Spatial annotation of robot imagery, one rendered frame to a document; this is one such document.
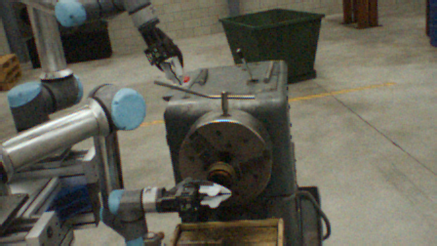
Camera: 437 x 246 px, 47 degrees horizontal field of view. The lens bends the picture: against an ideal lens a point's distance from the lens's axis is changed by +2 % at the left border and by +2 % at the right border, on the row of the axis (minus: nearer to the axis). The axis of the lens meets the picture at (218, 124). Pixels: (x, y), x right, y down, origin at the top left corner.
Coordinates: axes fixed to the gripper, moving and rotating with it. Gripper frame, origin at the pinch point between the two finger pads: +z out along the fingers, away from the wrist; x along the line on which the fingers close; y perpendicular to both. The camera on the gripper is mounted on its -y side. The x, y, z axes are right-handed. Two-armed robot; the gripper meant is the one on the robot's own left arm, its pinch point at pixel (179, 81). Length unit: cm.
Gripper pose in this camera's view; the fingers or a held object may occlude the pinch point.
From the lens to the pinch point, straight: 157.6
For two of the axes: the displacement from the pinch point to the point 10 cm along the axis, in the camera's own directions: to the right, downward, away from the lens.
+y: -1.4, 3.4, -9.3
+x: 8.9, -3.7, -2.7
